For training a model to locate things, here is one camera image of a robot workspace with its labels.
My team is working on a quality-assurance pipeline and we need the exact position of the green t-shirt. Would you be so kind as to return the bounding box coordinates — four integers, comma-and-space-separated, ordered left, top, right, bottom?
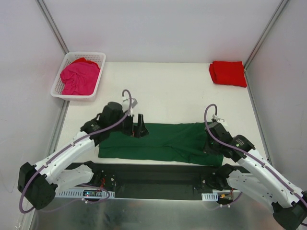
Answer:
98, 123, 223, 167

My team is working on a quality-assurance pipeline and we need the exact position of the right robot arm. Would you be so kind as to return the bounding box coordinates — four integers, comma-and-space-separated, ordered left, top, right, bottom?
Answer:
204, 121, 307, 230

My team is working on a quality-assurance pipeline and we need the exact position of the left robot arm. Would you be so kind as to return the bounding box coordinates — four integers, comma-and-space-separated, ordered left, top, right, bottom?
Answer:
17, 98, 148, 214

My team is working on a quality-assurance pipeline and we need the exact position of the white plastic basket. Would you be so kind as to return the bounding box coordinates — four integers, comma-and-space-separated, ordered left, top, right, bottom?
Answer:
50, 51, 106, 102

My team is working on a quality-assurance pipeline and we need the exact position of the pink t-shirt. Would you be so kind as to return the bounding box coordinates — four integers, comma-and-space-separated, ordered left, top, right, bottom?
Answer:
60, 57, 100, 96

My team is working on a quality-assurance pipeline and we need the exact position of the folded red t-shirt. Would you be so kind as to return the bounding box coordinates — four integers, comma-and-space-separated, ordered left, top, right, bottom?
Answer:
209, 61, 247, 88

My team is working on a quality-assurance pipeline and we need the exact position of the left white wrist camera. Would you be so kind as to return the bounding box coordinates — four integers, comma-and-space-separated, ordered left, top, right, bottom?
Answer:
121, 96, 138, 116

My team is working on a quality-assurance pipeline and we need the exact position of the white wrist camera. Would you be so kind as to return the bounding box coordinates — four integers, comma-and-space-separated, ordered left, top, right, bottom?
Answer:
212, 114, 228, 127
121, 96, 138, 116

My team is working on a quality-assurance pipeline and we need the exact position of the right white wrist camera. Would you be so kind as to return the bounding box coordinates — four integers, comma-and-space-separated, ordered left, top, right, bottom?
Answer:
212, 114, 228, 127

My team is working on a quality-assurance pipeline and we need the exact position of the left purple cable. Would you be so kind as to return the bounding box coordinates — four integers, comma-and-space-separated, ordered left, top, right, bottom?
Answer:
19, 89, 133, 214

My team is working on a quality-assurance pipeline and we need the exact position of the right slotted cable duct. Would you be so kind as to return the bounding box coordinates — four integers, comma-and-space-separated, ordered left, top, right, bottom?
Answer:
201, 192, 219, 202

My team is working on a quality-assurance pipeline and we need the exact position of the slotted cable duct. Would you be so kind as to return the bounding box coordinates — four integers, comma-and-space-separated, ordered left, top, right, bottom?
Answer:
201, 192, 219, 202
55, 188, 108, 199

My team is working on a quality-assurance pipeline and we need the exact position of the aluminium rail front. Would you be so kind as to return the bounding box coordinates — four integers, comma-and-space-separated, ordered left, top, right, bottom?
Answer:
30, 169, 288, 192

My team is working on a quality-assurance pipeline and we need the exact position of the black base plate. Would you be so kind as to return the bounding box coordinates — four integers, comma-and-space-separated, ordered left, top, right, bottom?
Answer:
64, 162, 244, 200

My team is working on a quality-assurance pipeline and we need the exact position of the left slotted cable duct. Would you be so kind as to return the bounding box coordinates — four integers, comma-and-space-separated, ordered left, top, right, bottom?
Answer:
55, 188, 108, 199

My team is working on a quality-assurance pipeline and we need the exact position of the left aluminium corner post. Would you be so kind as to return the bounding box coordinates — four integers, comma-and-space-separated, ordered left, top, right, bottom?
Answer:
36, 0, 69, 54

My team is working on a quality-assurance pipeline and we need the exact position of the aluminium corner post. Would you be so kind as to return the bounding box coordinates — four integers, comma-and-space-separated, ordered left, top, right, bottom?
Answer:
243, 0, 291, 70
36, 0, 69, 54

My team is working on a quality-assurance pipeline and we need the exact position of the right aluminium corner post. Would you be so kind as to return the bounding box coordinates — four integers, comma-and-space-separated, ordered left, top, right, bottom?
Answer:
243, 0, 291, 70

